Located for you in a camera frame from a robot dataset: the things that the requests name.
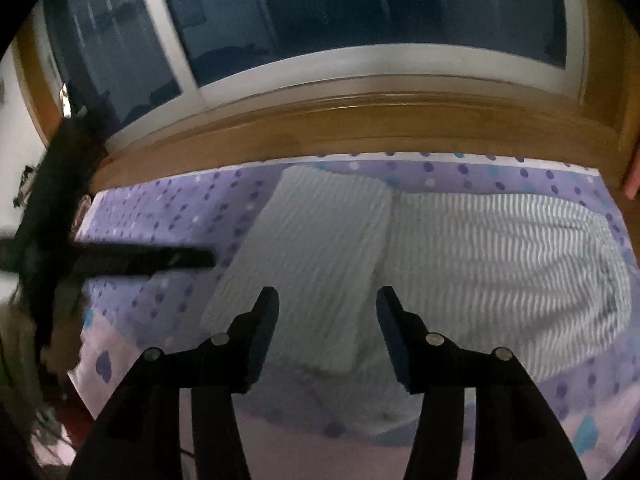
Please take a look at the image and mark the wooden window ledge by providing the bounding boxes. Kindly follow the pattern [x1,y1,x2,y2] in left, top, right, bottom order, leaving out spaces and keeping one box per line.
[12,0,640,201]

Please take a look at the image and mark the pink curtain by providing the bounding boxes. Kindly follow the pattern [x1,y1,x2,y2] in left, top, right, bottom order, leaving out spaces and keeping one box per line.
[622,140,640,200]

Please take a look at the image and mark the white framed window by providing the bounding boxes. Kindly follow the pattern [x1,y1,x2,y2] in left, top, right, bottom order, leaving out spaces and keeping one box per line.
[30,0,591,153]

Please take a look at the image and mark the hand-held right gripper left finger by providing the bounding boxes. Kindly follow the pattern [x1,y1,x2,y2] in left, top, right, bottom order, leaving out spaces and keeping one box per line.
[67,287,280,480]

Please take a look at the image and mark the purple pink dotted blanket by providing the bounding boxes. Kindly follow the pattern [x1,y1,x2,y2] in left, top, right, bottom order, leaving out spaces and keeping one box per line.
[67,152,640,480]

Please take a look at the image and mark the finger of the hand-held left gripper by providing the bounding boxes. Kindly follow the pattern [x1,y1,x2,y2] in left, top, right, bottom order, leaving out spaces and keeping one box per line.
[75,242,217,278]

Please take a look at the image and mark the grey white striped pants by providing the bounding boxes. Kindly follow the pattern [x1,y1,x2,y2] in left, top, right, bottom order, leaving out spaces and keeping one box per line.
[200,165,633,426]

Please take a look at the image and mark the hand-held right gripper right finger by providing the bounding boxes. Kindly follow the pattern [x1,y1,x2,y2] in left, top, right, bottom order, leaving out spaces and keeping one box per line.
[377,286,588,480]

